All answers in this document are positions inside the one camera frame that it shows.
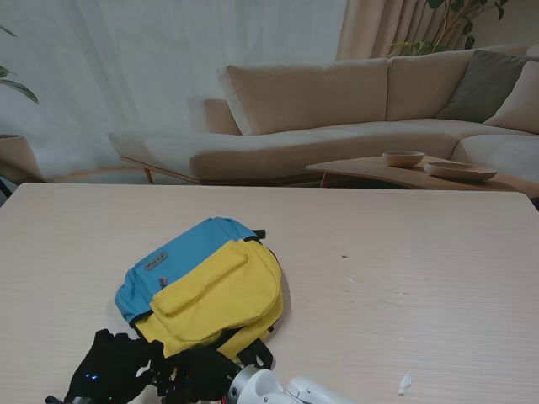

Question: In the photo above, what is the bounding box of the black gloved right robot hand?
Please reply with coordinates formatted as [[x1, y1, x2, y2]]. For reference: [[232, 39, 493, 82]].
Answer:
[[157, 348, 243, 404]]

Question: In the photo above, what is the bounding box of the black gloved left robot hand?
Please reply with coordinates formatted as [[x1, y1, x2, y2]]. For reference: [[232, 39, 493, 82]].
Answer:
[[62, 329, 166, 404]]

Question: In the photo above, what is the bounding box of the yellow and blue school bag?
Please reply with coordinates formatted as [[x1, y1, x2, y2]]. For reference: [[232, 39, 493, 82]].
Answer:
[[114, 216, 284, 371]]

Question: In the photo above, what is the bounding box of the beige plant pot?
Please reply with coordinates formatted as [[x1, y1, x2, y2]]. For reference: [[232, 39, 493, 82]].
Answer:
[[0, 133, 44, 183]]

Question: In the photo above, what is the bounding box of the wooden coffee table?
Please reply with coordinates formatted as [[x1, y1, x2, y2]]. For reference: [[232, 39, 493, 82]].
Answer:
[[306, 154, 539, 199]]

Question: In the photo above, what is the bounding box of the beige sofa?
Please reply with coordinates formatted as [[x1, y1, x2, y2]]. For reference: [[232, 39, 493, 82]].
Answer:
[[108, 44, 539, 187]]

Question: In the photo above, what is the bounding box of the pale green leafy plant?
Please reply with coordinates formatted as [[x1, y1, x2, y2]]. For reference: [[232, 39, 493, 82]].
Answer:
[[0, 23, 40, 105]]

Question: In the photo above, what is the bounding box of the small deep wooden bowl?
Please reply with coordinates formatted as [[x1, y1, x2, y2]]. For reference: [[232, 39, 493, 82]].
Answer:
[[382, 150, 426, 168]]

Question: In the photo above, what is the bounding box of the sheer white curtain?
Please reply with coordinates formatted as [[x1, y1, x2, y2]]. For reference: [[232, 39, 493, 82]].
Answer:
[[0, 0, 350, 183]]

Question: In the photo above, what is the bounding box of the wide shallow wooden bowl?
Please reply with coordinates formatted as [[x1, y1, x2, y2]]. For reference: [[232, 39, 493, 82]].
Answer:
[[423, 161, 499, 183]]

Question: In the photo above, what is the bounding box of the beige curtain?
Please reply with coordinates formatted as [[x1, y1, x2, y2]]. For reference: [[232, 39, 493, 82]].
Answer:
[[335, 0, 539, 62]]

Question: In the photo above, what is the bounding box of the grey cushion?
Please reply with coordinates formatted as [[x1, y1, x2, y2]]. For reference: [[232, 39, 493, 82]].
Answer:
[[437, 49, 539, 123]]

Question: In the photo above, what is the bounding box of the beige cushion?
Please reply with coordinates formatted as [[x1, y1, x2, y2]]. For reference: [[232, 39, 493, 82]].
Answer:
[[483, 60, 539, 136]]

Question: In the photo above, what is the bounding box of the tall green leafy plant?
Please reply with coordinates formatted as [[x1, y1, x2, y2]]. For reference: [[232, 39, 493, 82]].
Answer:
[[387, 0, 510, 58]]

